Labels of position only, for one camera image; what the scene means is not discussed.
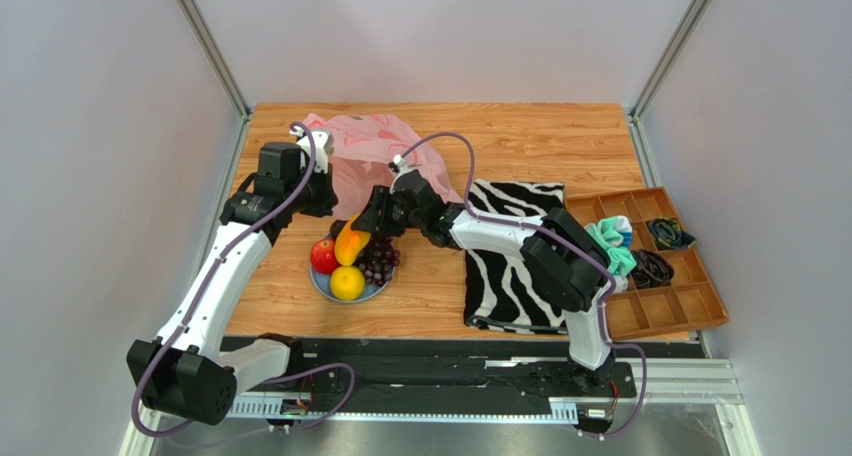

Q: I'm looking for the left aluminium frame post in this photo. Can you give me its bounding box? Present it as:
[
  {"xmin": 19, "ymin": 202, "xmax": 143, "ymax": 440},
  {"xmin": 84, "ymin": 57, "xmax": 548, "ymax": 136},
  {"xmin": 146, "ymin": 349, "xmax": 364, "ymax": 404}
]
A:
[{"xmin": 176, "ymin": 0, "xmax": 252, "ymax": 121}]

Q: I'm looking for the blue plate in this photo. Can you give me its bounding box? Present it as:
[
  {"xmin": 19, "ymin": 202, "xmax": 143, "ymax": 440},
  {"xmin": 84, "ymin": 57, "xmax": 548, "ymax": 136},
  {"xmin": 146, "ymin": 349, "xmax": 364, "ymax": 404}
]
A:
[{"xmin": 309, "ymin": 230, "xmax": 401, "ymax": 303}]

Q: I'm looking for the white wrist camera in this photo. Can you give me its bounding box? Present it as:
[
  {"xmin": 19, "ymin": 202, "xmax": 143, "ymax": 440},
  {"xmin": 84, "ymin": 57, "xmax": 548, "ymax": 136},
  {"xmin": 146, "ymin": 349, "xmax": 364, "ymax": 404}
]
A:
[
  {"xmin": 290, "ymin": 127, "xmax": 333, "ymax": 174},
  {"xmin": 388, "ymin": 154, "xmax": 417, "ymax": 176}
]

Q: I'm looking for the dark brown patterned cloth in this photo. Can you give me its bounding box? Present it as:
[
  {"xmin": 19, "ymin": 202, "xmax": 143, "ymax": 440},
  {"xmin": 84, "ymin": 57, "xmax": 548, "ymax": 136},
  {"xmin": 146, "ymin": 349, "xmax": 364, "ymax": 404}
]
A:
[{"xmin": 630, "ymin": 249, "xmax": 675, "ymax": 289}]

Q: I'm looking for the black white zebra towel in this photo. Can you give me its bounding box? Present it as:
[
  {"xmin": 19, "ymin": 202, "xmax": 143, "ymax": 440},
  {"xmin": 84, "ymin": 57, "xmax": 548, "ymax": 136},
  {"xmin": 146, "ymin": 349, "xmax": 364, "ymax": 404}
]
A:
[{"xmin": 463, "ymin": 179, "xmax": 568, "ymax": 335}]

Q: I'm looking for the aluminium frame rail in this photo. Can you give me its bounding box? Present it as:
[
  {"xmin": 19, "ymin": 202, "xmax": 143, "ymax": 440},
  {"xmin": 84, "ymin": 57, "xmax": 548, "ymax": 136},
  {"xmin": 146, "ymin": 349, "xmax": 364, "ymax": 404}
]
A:
[{"xmin": 629, "ymin": 0, "xmax": 713, "ymax": 122}]

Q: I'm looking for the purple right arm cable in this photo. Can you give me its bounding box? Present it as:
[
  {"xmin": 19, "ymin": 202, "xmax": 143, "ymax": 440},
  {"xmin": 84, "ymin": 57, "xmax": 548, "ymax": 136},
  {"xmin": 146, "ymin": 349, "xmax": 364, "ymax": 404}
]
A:
[{"xmin": 397, "ymin": 131, "xmax": 648, "ymax": 441}]

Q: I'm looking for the yellow lemon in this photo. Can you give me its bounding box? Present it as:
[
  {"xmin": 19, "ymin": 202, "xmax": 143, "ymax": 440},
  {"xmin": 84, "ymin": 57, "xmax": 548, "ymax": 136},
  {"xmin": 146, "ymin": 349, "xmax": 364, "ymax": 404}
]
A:
[{"xmin": 329, "ymin": 266, "xmax": 366, "ymax": 301}]

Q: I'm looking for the dark red grape bunch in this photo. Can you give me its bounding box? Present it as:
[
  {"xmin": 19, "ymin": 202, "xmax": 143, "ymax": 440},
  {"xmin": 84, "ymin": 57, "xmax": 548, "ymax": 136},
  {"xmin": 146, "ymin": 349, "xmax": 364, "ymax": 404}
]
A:
[{"xmin": 355, "ymin": 236, "xmax": 401, "ymax": 287}]

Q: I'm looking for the pink peach-print plastic bag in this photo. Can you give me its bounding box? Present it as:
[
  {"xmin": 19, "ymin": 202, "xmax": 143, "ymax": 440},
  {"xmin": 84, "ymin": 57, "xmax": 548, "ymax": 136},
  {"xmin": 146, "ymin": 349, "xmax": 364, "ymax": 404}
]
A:
[{"xmin": 299, "ymin": 112, "xmax": 465, "ymax": 222}]

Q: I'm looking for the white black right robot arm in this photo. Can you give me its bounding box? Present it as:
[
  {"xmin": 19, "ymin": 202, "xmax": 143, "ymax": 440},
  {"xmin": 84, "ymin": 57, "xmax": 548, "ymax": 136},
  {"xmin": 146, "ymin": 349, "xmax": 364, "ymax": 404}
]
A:
[{"xmin": 352, "ymin": 171, "xmax": 615, "ymax": 371}]

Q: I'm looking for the orange yellow mango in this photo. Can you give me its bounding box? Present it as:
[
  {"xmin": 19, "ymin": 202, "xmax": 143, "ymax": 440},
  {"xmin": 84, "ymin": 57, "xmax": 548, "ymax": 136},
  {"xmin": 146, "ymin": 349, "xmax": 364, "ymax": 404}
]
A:
[{"xmin": 334, "ymin": 216, "xmax": 372, "ymax": 266}]

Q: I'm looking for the dark blue yellow patterned cloth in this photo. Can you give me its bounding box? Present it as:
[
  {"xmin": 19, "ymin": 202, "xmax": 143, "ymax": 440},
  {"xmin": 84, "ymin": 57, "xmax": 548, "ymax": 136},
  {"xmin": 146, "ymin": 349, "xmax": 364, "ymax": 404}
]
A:
[{"xmin": 647, "ymin": 218, "xmax": 697, "ymax": 250}]

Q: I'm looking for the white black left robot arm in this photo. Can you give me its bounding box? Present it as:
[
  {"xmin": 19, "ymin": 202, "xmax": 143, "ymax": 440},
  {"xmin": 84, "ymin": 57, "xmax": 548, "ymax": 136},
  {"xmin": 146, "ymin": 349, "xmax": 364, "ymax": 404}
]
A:
[{"xmin": 127, "ymin": 133, "xmax": 337, "ymax": 429}]

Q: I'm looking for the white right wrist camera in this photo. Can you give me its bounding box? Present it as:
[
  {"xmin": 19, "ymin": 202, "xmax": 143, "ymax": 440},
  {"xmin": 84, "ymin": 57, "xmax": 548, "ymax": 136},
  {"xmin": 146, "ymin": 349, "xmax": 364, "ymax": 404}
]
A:
[{"xmin": 388, "ymin": 154, "xmax": 417, "ymax": 176}]

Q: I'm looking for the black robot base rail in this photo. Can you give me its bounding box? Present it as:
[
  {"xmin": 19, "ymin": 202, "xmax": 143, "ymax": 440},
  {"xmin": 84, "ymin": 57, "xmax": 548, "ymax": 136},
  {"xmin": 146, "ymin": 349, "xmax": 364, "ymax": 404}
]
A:
[{"xmin": 259, "ymin": 338, "xmax": 638, "ymax": 417}]

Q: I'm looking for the red apple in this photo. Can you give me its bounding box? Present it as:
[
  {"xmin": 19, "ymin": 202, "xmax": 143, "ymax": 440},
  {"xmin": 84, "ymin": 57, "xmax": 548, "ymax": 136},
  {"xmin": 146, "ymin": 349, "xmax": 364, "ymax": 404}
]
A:
[{"xmin": 310, "ymin": 237, "xmax": 340, "ymax": 275}]

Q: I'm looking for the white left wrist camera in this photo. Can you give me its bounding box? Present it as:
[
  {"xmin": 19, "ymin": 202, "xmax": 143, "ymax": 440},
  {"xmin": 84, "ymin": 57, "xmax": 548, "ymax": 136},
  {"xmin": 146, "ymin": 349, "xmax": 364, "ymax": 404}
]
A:
[{"xmin": 290, "ymin": 127, "xmax": 333, "ymax": 174}]

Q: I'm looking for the wooden compartment tray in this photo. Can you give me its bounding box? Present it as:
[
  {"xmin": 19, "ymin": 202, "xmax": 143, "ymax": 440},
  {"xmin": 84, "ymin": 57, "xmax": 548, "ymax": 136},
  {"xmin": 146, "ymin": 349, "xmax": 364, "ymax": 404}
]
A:
[{"xmin": 565, "ymin": 187, "xmax": 730, "ymax": 340}]

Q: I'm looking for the teal white blue sock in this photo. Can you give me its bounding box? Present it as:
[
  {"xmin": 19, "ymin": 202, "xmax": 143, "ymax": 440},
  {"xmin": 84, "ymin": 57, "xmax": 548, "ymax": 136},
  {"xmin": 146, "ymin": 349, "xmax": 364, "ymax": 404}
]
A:
[{"xmin": 584, "ymin": 215, "xmax": 637, "ymax": 277}]

